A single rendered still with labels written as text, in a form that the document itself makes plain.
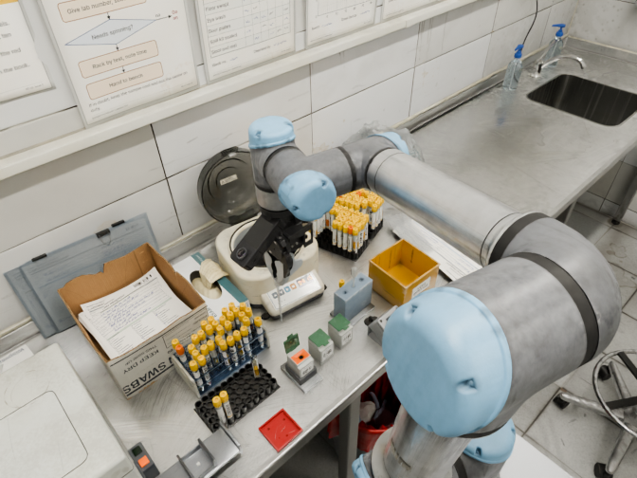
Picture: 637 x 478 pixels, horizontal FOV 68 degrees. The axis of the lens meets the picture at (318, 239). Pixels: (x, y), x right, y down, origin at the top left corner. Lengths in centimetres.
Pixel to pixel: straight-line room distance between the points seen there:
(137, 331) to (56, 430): 43
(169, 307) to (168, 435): 31
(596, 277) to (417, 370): 17
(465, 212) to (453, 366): 24
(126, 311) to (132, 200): 28
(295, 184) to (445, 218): 22
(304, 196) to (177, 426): 65
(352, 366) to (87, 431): 59
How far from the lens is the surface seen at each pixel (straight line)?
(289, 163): 72
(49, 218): 126
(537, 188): 180
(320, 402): 112
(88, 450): 82
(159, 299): 128
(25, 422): 89
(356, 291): 117
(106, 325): 127
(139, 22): 117
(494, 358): 39
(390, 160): 70
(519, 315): 41
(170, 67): 123
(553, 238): 50
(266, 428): 109
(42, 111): 116
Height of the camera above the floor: 185
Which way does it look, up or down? 42 degrees down
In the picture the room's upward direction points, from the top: 2 degrees counter-clockwise
